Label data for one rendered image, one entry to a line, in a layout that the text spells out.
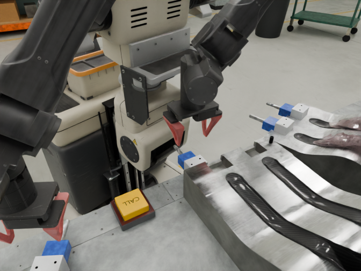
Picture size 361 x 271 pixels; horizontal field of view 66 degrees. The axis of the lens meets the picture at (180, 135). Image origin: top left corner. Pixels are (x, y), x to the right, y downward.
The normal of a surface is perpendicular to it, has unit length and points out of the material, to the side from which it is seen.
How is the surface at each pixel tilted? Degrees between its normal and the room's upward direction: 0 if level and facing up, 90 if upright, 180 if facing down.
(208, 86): 90
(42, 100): 88
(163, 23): 98
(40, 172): 0
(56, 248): 0
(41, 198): 1
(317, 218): 27
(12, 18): 90
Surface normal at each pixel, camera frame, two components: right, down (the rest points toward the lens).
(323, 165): -0.68, 0.44
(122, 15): 0.71, 0.52
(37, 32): 0.19, 0.56
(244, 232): -0.02, -0.83
